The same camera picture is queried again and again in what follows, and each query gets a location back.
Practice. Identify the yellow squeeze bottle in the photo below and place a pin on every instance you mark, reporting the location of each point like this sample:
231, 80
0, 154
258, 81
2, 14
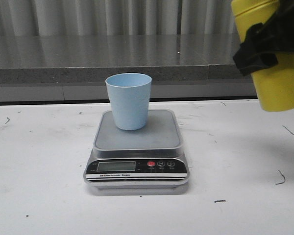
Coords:
274, 86

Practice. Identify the grey stone counter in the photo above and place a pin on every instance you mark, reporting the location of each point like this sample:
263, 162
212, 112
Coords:
69, 69

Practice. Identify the silver electronic kitchen scale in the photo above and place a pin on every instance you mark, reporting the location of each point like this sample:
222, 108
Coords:
147, 161

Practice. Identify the light blue plastic cup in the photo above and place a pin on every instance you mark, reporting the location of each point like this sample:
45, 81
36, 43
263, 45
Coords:
129, 95

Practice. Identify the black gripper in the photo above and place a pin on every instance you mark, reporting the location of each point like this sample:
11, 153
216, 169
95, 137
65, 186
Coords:
262, 40

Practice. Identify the grey curtain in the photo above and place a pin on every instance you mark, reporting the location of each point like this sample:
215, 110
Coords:
115, 17

